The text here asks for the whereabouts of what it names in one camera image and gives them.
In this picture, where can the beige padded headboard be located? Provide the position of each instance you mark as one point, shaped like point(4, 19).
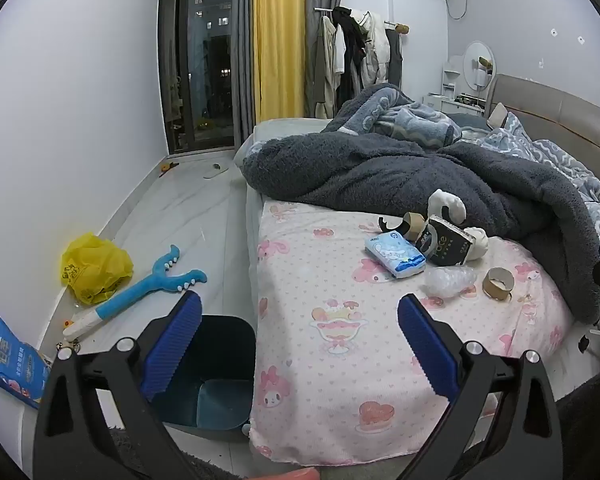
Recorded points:
point(545, 105)

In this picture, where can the small orange floor item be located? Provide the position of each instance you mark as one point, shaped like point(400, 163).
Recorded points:
point(167, 167)

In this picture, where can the blue tissue packet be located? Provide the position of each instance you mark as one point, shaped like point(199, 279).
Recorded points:
point(395, 255)

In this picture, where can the round white mirror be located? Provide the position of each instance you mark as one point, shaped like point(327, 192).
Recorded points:
point(475, 65)

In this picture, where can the wide cardboard tape roll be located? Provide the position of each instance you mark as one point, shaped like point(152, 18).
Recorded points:
point(490, 287)

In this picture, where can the blue wet wipes packet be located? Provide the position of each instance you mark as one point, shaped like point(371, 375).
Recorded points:
point(5, 355)

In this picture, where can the dark hanging trousers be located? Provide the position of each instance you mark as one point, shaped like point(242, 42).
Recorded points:
point(394, 57)

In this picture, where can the white hanging jacket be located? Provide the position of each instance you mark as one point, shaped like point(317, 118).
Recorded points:
point(375, 50)

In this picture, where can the person's dark fleece clothing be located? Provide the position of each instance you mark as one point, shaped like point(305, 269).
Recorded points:
point(590, 420)

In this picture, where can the black hanging garment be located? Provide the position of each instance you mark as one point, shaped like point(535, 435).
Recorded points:
point(351, 45)

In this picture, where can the dark glass balcony door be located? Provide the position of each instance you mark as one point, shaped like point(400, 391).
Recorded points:
point(195, 60)

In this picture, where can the yellow plastic bag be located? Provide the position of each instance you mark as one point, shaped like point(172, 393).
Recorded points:
point(92, 265)

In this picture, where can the pink printed bed sheet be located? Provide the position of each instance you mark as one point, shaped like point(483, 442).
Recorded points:
point(330, 280)

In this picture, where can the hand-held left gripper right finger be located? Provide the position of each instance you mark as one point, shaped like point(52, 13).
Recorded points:
point(427, 345)

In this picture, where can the white vanity table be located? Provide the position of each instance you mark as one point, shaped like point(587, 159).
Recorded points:
point(455, 105)

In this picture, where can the grey hanging coat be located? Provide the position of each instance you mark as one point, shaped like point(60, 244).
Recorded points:
point(321, 70)

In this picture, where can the yellow curtain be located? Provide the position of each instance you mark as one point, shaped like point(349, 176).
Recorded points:
point(279, 40)

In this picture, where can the person's left hand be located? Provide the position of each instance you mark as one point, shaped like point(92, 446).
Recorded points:
point(290, 474)

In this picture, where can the tan pillow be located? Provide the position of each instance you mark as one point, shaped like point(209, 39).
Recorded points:
point(497, 115)

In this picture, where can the light blue wavy quilt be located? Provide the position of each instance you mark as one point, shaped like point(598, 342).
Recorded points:
point(545, 152)

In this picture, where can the small cardboard tape roll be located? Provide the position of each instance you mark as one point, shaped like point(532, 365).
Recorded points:
point(416, 221)

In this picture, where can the black paper box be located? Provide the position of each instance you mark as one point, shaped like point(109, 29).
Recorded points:
point(445, 247)

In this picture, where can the crumpled white tissue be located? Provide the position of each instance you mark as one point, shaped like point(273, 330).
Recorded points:
point(477, 242)

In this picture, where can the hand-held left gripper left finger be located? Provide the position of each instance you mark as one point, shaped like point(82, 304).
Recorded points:
point(172, 345)

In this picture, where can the grey curtain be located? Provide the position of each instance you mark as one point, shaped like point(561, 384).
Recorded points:
point(244, 60)

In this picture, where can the clear bubble wrap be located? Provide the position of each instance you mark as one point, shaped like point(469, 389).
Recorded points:
point(447, 280)

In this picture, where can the white sock with black cuff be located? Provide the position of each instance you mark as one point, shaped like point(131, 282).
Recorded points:
point(452, 205)

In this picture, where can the dark teal trash bin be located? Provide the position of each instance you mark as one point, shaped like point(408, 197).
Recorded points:
point(220, 355)

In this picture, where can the dark grey fleece blanket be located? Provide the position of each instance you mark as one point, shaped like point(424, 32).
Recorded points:
point(360, 170)

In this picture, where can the blue toy grabber claw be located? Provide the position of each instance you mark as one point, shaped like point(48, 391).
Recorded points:
point(130, 295)

